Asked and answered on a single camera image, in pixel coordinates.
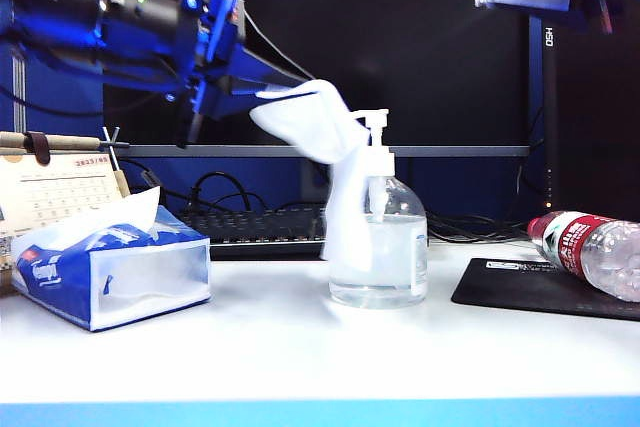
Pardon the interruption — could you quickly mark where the black cable bundle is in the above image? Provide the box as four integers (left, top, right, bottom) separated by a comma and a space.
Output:
427, 211, 532, 244

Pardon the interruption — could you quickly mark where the white paper tissue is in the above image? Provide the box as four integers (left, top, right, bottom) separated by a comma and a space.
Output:
9, 185, 162, 253
248, 78, 386, 263

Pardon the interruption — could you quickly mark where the clear alcohol pump bottle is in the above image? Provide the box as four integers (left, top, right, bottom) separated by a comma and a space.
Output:
327, 109, 429, 309

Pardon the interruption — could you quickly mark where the thin black monitor cable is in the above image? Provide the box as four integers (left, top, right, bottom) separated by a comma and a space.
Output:
513, 106, 546, 214

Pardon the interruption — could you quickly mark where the black cable with plug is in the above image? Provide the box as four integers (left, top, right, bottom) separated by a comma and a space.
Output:
119, 159, 199, 204

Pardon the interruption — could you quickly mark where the black HSO monitor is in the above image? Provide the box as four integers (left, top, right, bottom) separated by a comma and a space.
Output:
539, 0, 640, 223

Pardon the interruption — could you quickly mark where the paper desk calendar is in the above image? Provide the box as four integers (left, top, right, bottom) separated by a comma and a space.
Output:
0, 151, 131, 298

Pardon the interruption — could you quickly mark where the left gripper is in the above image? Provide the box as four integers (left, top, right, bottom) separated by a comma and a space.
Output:
169, 0, 312, 149

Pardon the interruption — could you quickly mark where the blue office partition panel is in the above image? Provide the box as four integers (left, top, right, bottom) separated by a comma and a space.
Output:
0, 41, 105, 136

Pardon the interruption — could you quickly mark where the black looped cable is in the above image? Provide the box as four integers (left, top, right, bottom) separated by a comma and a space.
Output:
188, 171, 321, 216

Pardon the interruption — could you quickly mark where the wooden rod with brown strap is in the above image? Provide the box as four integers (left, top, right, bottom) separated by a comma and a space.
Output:
0, 130, 101, 166

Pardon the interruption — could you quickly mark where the grey metal cross bracket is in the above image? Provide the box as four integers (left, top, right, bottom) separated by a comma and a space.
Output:
99, 126, 130, 173

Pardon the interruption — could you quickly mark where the black AOC monitor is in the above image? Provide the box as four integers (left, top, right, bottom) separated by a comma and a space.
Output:
99, 0, 531, 206

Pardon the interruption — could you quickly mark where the black mouse pad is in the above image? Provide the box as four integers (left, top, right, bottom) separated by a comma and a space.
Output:
449, 257, 640, 323

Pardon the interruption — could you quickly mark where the black keyboard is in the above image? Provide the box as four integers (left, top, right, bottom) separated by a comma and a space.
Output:
174, 204, 329, 261

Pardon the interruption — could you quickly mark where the red label water bottle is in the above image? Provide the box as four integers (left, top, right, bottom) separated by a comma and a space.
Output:
525, 210, 640, 304

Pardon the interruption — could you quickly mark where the blue white tissue pack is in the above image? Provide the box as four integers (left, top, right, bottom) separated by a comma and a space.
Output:
10, 204, 212, 333

